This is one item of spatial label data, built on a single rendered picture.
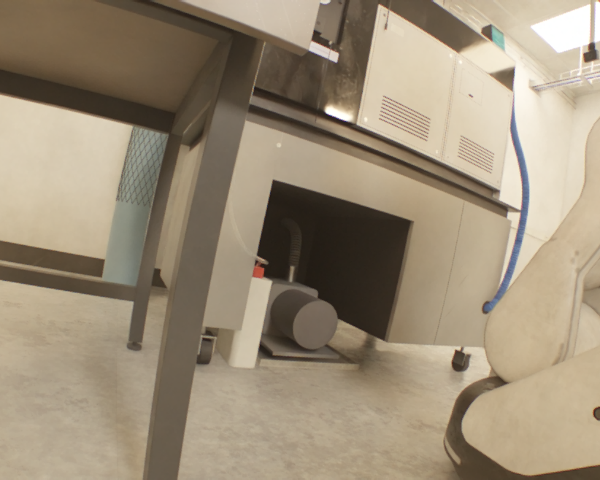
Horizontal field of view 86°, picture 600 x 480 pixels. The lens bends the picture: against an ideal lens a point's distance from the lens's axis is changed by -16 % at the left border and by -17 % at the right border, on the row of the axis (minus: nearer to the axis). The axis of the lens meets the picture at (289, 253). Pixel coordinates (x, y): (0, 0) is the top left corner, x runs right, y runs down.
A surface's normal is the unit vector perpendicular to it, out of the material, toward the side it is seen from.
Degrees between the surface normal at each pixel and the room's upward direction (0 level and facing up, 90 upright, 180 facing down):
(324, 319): 90
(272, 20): 90
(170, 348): 90
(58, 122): 90
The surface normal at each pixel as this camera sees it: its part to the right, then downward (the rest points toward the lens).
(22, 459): 0.21, -0.98
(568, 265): -0.79, -0.18
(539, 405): -0.93, -0.18
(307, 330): 0.41, 0.11
